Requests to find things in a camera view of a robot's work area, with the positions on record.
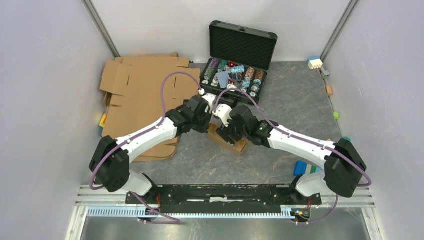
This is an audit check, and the brown cardboard box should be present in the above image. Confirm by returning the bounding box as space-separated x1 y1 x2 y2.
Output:
207 123 249 156

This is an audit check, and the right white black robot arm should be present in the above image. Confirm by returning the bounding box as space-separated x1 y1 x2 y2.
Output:
212 104 367 204

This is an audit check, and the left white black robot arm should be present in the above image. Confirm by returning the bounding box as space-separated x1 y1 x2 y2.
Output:
89 93 216 204

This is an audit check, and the stack of cardboard blanks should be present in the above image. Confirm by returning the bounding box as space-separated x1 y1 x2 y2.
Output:
99 51 202 163

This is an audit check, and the black poker chip case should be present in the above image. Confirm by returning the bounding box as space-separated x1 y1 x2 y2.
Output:
200 20 278 106

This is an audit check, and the blue block near base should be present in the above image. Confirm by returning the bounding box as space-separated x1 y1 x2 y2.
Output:
293 161 322 177

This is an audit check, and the orange small block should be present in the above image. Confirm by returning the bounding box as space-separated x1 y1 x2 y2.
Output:
326 86 333 96

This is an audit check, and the blue white toy block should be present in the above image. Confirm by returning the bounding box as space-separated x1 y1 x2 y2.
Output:
306 56 323 70

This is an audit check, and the grey small block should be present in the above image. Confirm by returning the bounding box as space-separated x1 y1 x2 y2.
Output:
320 69 331 80

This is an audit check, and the yellow orange block at left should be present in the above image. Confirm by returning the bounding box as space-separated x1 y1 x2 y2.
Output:
99 113 107 128

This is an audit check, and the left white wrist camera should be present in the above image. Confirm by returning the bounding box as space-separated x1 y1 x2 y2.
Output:
198 88 217 112

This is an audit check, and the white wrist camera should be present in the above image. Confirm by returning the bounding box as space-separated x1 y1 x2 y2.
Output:
198 88 217 112
212 104 233 127

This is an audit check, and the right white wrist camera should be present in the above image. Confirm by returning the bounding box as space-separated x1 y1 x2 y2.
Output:
212 104 233 127

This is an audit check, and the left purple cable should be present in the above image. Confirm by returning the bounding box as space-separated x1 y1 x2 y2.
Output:
89 71 205 225

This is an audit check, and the purple cable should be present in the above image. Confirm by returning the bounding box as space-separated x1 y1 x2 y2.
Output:
89 71 205 225
213 88 373 226

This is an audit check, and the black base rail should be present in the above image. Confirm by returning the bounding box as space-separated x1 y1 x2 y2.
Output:
141 184 322 214

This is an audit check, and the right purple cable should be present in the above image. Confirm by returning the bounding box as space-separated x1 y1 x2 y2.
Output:
213 88 373 226

